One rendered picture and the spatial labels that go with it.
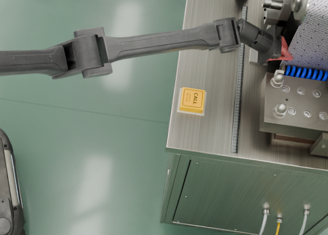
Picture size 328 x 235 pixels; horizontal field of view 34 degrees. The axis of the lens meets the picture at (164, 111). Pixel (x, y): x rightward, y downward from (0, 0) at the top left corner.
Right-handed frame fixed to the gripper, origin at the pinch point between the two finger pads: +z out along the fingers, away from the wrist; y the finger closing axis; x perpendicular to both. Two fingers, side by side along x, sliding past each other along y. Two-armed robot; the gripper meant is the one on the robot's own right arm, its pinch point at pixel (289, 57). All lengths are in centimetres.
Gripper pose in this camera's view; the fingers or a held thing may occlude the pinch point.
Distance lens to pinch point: 156.2
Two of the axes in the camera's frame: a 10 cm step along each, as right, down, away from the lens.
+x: 5.5, -3.2, -7.7
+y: -1.3, 8.8, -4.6
